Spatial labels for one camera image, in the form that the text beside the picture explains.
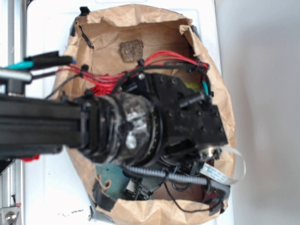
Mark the light blue cloth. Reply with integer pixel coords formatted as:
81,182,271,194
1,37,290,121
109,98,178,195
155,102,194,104
96,164,130,200

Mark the aluminium frame rail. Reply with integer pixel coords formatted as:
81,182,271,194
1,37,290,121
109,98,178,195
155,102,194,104
0,0,28,225

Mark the green and black connector cable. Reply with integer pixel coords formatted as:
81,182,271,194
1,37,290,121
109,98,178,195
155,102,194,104
4,50,78,71

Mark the red crumpled cloth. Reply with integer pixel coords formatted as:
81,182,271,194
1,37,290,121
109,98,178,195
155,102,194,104
90,86,101,96

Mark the grey braided cable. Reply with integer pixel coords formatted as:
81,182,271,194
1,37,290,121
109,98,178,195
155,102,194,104
123,164,232,200

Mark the green fuzzy plush toy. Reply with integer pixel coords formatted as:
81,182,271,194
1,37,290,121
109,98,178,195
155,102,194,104
184,82,200,91

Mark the white flat ribbon cable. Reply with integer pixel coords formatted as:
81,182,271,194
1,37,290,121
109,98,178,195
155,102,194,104
200,147,247,186

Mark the red wire bundle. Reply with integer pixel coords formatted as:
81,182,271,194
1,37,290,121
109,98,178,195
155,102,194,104
56,50,209,94

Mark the brown paper bag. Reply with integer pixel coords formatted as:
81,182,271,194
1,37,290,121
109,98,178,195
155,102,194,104
64,4,236,225

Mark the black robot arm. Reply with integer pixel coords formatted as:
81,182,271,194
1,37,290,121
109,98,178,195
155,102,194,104
0,74,227,166

